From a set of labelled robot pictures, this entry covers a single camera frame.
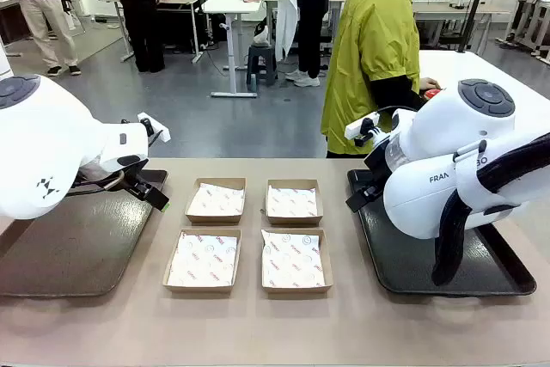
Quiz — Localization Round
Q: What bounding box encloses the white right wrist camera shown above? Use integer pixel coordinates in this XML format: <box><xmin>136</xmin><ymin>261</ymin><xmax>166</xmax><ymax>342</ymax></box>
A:
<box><xmin>345</xmin><ymin>112</ymin><xmax>381</xmax><ymax>140</ymax></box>

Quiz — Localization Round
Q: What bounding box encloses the black cable sleeve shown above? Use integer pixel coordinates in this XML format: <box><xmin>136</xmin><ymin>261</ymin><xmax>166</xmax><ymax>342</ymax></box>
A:
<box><xmin>431</xmin><ymin>132</ymin><xmax>550</xmax><ymax>287</ymax></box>

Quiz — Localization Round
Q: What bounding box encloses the dark left arm cable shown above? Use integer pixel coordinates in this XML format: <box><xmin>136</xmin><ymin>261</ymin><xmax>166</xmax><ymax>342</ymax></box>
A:
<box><xmin>70</xmin><ymin>170</ymin><xmax>126</xmax><ymax>195</ymax></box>

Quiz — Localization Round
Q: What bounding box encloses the long background work desk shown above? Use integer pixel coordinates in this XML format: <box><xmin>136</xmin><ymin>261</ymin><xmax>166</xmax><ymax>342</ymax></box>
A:
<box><xmin>411</xmin><ymin>4</ymin><xmax>513</xmax><ymax>49</ymax></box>

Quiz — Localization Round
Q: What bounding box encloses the white cable strap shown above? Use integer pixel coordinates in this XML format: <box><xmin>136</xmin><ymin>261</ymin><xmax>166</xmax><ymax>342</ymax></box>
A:
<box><xmin>454</xmin><ymin>139</ymin><xmax>492</xmax><ymax>214</ymax></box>

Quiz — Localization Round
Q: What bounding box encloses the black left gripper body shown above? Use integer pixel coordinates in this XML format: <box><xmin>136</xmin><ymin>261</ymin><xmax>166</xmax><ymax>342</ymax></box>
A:
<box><xmin>122</xmin><ymin>164</ymin><xmax>152</xmax><ymax>199</ymax></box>

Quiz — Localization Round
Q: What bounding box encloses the brown tray with handles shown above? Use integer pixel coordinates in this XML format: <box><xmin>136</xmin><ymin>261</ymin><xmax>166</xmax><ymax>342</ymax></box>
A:
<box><xmin>0</xmin><ymin>168</ymin><xmax>169</xmax><ymax>298</ymax></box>

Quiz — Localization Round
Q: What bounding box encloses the black stand pole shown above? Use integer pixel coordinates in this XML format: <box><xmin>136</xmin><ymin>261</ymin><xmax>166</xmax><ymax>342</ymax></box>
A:
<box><xmin>456</xmin><ymin>0</ymin><xmax>494</xmax><ymax>54</ymax></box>

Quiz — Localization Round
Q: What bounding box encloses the person in black with sneakers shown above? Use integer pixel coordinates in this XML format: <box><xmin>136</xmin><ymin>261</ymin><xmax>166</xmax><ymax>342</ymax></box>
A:
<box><xmin>283</xmin><ymin>0</ymin><xmax>335</xmax><ymax>89</ymax></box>

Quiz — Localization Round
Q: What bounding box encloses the grey plastic stool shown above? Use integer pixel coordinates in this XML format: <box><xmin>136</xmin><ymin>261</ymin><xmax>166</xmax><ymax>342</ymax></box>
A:
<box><xmin>245</xmin><ymin>44</ymin><xmax>279</xmax><ymax>87</ymax></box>

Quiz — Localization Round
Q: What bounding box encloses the person's right forearm black sleeve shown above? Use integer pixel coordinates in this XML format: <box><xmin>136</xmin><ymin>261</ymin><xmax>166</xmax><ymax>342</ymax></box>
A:
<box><xmin>370</xmin><ymin>73</ymin><xmax>425</xmax><ymax>115</ymax></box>

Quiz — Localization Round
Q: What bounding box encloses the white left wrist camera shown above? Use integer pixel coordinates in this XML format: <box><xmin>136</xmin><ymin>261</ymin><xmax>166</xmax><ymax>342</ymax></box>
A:
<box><xmin>137</xmin><ymin>112</ymin><xmax>171</xmax><ymax>144</ymax></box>

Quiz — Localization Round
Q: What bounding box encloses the white height-adjustable desk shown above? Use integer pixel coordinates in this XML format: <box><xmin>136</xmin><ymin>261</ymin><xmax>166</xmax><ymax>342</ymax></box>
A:
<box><xmin>200</xmin><ymin>0</ymin><xmax>277</xmax><ymax>99</ymax></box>

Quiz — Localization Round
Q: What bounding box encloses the white red-printed liner paper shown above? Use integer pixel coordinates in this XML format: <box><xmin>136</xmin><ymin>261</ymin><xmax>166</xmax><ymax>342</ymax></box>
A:
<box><xmin>266</xmin><ymin>184</ymin><xmax>320</xmax><ymax>219</ymax></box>
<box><xmin>188</xmin><ymin>182</ymin><xmax>246</xmax><ymax>217</ymax></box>
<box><xmin>260</xmin><ymin>229</ymin><xmax>327</xmax><ymax>290</ymax></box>
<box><xmin>167</xmin><ymin>230</ymin><xmax>239</xmax><ymax>288</ymax></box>

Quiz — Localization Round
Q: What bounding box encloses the large white table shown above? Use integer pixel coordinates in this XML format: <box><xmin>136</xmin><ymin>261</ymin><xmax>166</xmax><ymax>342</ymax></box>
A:
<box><xmin>417</xmin><ymin>49</ymin><xmax>550</xmax><ymax>140</ymax></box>

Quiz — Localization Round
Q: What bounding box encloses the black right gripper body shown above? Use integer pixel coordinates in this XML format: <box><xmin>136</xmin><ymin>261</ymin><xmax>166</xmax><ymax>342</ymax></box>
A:
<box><xmin>363</xmin><ymin>138</ymin><xmax>394</xmax><ymax>197</ymax></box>

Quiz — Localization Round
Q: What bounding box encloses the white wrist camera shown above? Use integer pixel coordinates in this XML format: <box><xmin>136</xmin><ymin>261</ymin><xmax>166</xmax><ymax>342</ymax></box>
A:
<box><xmin>345</xmin><ymin>112</ymin><xmax>381</xmax><ymax>140</ymax></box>
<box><xmin>137</xmin><ymin>112</ymin><xmax>171</xmax><ymax>144</ymax></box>

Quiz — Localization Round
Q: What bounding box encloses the black tray with handles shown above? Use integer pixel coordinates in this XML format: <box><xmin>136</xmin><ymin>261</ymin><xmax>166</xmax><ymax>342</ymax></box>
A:
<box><xmin>346</xmin><ymin>168</ymin><xmax>538</xmax><ymax>297</ymax></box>

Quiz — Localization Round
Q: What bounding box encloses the grey background desk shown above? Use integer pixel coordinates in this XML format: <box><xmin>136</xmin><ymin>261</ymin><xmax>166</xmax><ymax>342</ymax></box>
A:
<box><xmin>98</xmin><ymin>0</ymin><xmax>208</xmax><ymax>64</ymax></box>

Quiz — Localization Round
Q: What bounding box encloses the white coat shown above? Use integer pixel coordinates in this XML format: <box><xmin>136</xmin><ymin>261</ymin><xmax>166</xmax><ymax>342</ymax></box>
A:
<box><xmin>267</xmin><ymin>0</ymin><xmax>301</xmax><ymax>64</ymax></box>

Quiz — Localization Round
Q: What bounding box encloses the black and white bag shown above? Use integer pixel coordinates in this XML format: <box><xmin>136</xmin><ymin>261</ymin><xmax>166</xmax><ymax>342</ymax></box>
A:
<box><xmin>252</xmin><ymin>21</ymin><xmax>272</xmax><ymax>46</ymax></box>

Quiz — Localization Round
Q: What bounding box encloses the brown cardboard food box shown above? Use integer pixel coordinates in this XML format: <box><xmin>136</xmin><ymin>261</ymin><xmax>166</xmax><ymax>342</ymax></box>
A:
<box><xmin>162</xmin><ymin>228</ymin><xmax>243</xmax><ymax>296</ymax></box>
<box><xmin>264</xmin><ymin>178</ymin><xmax>325</xmax><ymax>227</ymax></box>
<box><xmin>260</xmin><ymin>228</ymin><xmax>335</xmax><ymax>297</ymax></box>
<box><xmin>184</xmin><ymin>176</ymin><xmax>248</xmax><ymax>226</ymax></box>

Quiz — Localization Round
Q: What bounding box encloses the person in yellow-green jacket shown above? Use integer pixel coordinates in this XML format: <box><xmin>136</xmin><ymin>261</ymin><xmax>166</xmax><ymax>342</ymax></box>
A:
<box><xmin>321</xmin><ymin>0</ymin><xmax>423</xmax><ymax>159</ymax></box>

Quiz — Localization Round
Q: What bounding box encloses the person in beige trousers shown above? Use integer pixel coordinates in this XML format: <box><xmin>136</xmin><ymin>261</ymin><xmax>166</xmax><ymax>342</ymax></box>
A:
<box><xmin>3</xmin><ymin>0</ymin><xmax>83</xmax><ymax>77</ymax></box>

